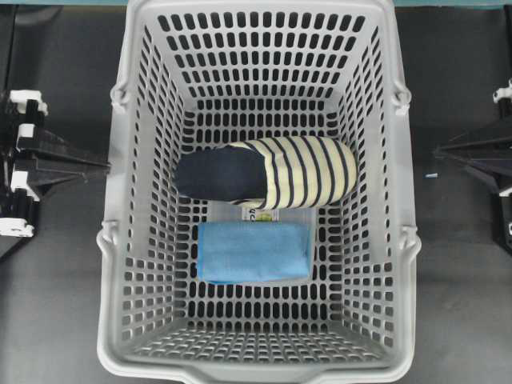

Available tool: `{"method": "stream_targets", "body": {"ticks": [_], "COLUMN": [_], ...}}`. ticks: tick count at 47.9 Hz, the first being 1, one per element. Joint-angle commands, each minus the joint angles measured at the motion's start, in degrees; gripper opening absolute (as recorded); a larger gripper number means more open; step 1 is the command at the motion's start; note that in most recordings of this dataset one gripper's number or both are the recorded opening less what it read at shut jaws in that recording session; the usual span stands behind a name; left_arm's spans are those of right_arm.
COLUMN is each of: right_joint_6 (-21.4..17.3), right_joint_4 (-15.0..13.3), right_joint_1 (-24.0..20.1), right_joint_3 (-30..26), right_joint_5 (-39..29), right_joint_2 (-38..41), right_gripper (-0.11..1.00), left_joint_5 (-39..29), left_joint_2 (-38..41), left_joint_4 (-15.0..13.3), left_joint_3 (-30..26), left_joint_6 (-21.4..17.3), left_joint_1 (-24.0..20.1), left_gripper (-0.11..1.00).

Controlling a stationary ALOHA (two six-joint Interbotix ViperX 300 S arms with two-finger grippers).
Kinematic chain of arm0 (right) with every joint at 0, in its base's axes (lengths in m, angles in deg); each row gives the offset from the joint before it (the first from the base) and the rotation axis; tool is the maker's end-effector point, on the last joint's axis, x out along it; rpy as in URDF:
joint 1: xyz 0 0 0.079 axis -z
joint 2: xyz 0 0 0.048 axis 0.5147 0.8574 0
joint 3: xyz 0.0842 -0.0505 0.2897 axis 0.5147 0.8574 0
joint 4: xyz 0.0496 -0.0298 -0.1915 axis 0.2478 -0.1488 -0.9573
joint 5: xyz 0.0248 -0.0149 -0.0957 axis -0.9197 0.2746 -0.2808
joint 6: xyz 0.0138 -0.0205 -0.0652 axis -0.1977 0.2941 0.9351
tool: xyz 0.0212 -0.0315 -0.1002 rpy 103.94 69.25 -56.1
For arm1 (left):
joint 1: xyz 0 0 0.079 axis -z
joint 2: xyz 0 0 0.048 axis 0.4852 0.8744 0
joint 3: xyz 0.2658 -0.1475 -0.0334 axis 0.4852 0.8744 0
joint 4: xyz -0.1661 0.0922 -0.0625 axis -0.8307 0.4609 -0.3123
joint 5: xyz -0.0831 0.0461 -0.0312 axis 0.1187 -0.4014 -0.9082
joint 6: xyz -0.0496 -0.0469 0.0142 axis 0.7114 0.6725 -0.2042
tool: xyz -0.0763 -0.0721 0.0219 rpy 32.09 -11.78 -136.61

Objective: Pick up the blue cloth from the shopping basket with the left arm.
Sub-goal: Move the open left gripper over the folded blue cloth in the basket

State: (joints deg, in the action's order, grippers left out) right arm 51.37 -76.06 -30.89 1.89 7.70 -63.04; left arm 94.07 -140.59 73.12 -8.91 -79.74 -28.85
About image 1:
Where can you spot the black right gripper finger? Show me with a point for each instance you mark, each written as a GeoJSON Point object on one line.
{"type": "Point", "coordinates": [494, 172]}
{"type": "Point", "coordinates": [476, 140]}

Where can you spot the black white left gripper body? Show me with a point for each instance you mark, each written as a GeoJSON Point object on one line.
{"type": "Point", "coordinates": [21, 112]}

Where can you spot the grey plastic shopping basket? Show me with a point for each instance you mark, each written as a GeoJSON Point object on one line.
{"type": "Point", "coordinates": [194, 75]}

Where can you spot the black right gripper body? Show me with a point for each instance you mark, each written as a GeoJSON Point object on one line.
{"type": "Point", "coordinates": [502, 97]}

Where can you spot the clear plastic package with label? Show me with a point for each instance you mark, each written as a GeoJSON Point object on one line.
{"type": "Point", "coordinates": [225, 212]}

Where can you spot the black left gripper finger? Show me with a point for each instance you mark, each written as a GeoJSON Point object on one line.
{"type": "Point", "coordinates": [54, 146]}
{"type": "Point", "coordinates": [46, 176]}

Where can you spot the navy striped slipper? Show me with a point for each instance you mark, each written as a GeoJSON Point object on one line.
{"type": "Point", "coordinates": [270, 173]}

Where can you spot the blue cloth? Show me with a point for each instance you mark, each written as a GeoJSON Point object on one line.
{"type": "Point", "coordinates": [253, 252]}

